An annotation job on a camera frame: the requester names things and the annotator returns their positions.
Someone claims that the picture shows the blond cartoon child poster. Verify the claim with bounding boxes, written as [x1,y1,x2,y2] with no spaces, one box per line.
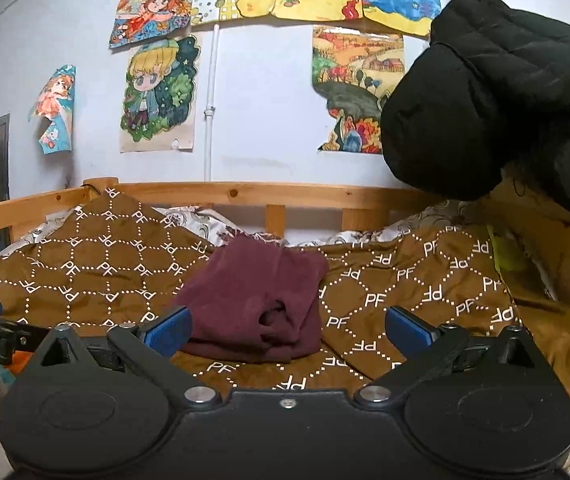
[119,35,202,154]

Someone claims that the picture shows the red-haired girl poster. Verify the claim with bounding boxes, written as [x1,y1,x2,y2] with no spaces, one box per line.
[109,0,200,50]

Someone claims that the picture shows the colourful landscape poster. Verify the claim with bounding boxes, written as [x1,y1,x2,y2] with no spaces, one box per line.
[311,25,407,155]

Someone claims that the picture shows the yellow-green cloth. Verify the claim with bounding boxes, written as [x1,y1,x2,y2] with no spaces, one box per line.
[486,224,526,275]

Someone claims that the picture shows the white floral bedsheet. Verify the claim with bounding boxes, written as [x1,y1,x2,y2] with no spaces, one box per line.
[28,200,473,250]

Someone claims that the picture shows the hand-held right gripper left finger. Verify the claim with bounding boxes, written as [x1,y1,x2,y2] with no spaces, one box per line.
[30,305,223,407]

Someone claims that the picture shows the white wall pipe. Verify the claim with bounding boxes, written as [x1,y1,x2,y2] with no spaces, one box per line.
[204,22,222,183]

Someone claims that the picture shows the black puffer jacket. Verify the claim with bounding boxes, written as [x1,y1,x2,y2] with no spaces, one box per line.
[381,0,570,216]

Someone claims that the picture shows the wooden bed frame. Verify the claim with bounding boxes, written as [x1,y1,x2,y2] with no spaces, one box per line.
[0,176,466,272]

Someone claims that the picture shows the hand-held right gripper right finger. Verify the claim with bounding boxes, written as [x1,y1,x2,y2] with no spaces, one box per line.
[352,305,546,407]

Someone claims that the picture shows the curled anime girl poster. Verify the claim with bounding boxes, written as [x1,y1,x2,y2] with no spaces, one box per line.
[28,64,77,155]

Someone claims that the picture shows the brown patterned blanket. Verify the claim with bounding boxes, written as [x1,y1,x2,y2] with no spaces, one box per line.
[0,187,570,443]

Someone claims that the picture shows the maroon long-sleeve shirt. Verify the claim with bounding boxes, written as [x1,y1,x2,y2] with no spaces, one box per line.
[172,234,330,365]

